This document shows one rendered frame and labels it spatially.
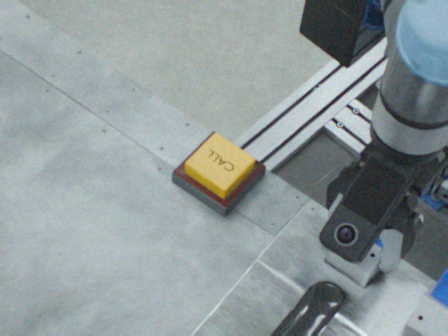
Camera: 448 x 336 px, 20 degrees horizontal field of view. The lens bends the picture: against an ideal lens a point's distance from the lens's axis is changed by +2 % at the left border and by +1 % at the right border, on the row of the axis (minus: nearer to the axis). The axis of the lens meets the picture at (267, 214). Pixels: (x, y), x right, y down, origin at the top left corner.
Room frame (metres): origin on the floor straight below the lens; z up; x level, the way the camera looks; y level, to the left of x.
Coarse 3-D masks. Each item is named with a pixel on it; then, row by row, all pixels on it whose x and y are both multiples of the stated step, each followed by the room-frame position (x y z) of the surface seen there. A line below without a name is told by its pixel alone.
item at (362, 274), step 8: (376, 240) 0.72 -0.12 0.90; (376, 248) 0.70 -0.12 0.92; (328, 256) 0.69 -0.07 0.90; (336, 256) 0.68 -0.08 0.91; (368, 256) 0.69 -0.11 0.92; (376, 256) 0.69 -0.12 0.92; (336, 264) 0.68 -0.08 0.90; (344, 264) 0.68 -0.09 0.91; (352, 264) 0.67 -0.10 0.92; (360, 264) 0.68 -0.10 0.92; (368, 264) 0.68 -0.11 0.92; (376, 264) 0.68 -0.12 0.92; (344, 272) 0.68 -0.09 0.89; (352, 272) 0.67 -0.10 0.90; (360, 272) 0.67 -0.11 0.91; (368, 272) 0.67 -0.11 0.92; (376, 272) 0.69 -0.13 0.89; (352, 280) 0.67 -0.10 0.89; (360, 280) 0.67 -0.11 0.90; (368, 280) 0.67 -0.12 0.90
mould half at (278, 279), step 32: (288, 224) 0.72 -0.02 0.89; (320, 224) 0.73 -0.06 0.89; (288, 256) 0.68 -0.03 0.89; (320, 256) 0.69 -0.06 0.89; (256, 288) 0.64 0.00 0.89; (288, 288) 0.65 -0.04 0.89; (352, 288) 0.66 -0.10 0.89; (384, 288) 0.67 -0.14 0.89; (416, 288) 0.68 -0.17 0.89; (224, 320) 0.60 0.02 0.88; (256, 320) 0.60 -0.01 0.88; (352, 320) 0.62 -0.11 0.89; (384, 320) 0.63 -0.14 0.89
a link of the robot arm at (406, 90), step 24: (408, 0) 0.72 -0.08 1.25; (432, 0) 0.72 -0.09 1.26; (384, 24) 0.75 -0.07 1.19; (408, 24) 0.70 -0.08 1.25; (432, 24) 0.70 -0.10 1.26; (408, 48) 0.69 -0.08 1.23; (432, 48) 0.68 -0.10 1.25; (384, 72) 0.71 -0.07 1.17; (408, 72) 0.69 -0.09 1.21; (432, 72) 0.68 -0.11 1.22; (384, 96) 0.70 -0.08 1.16; (408, 96) 0.68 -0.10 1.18; (432, 96) 0.68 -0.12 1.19; (408, 120) 0.68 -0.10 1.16; (432, 120) 0.68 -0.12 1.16
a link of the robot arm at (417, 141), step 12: (384, 108) 0.69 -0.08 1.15; (372, 120) 0.71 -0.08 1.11; (384, 120) 0.69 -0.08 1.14; (396, 120) 0.68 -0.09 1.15; (384, 132) 0.69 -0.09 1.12; (396, 132) 0.68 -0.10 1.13; (408, 132) 0.68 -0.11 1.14; (420, 132) 0.68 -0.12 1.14; (432, 132) 0.68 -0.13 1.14; (444, 132) 0.69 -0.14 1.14; (396, 144) 0.68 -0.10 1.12; (408, 144) 0.68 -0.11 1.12; (420, 144) 0.68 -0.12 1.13; (432, 144) 0.68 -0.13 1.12; (444, 144) 0.70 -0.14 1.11
